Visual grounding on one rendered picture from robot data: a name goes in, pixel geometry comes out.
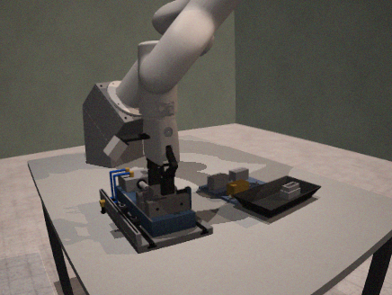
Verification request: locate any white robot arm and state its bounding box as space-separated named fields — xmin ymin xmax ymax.
xmin=103 ymin=0 xmax=241 ymax=162

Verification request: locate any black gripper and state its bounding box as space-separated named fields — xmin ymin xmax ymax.
xmin=141 ymin=113 xmax=180 ymax=196

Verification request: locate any yellow-orange block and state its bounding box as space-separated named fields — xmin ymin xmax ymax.
xmin=227 ymin=179 xmax=249 ymax=198

